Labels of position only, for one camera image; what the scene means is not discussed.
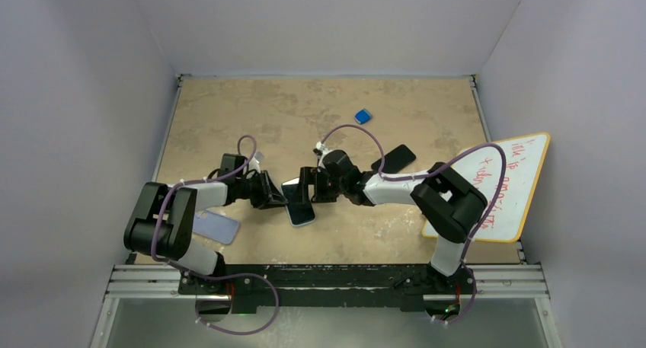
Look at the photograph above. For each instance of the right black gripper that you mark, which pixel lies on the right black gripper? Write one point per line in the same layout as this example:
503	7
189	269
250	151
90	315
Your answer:
308	177

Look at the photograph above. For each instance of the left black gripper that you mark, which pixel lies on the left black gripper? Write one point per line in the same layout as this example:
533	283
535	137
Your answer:
268	196

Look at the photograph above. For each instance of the black phone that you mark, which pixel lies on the black phone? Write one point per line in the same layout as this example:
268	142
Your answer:
298	202
395	161

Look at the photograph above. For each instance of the light blue phone case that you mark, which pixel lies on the light blue phone case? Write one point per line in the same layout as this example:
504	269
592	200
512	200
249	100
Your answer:
303	222

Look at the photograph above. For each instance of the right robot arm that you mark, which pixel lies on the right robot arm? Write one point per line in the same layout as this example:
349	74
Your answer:
450	204

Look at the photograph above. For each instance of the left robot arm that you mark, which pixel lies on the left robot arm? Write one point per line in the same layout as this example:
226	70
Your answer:
161	224

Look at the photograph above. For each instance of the blue eraser block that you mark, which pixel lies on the blue eraser block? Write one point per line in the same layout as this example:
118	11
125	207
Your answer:
362	117

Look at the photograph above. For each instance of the yellow-framed whiteboard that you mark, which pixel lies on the yellow-framed whiteboard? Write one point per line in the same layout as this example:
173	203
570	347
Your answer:
525	156

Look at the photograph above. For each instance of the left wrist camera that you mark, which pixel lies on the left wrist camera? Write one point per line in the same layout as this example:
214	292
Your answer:
258	160

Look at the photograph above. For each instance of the black base frame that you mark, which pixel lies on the black base frame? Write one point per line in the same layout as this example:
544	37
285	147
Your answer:
413	287

